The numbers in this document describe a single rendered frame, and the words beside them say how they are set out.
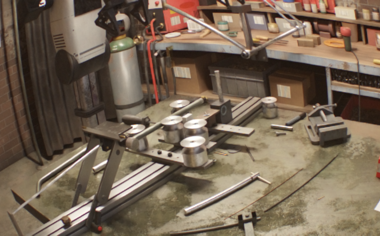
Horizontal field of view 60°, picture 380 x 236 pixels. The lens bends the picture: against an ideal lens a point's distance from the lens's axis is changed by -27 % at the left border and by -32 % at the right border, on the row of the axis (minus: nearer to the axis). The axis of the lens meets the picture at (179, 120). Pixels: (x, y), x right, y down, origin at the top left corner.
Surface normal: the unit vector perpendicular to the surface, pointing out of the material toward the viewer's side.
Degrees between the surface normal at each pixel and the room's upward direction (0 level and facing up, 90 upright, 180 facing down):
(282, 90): 90
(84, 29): 90
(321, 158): 0
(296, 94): 90
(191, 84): 90
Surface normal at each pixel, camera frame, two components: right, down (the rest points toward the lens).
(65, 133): -0.04, 0.36
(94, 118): 0.74, 0.13
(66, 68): -0.65, 0.36
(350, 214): -0.15, -0.92
